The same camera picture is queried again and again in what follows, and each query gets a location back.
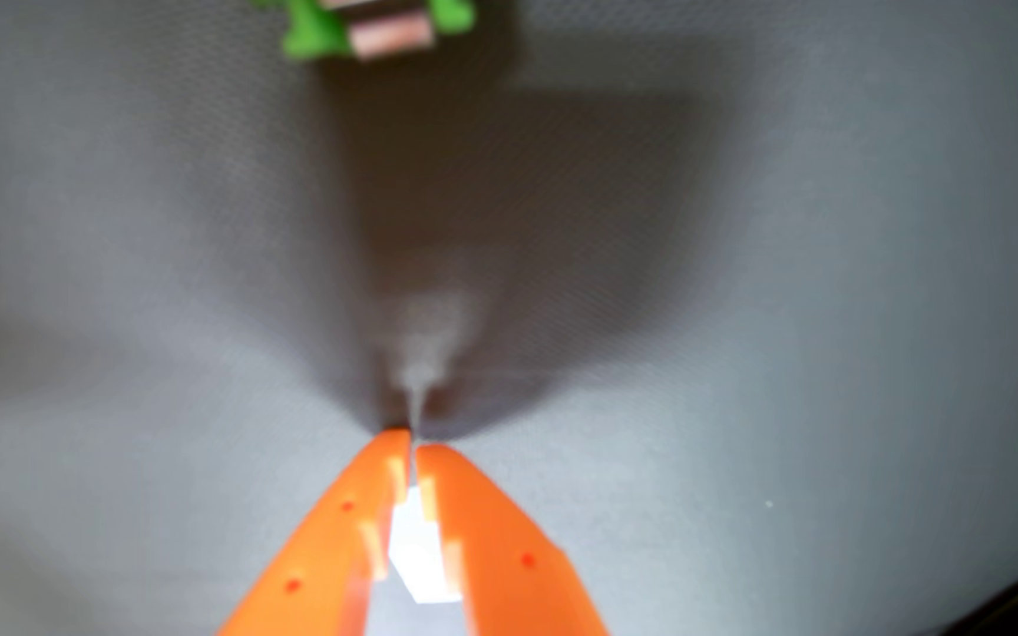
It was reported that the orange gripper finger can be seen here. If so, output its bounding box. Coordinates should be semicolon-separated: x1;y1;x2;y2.
414;444;612;636
216;430;413;636

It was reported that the green battery holder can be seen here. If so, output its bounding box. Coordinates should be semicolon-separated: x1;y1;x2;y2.
248;0;477;63

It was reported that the light blue tape piece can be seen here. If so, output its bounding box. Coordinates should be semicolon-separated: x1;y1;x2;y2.
388;484;464;606

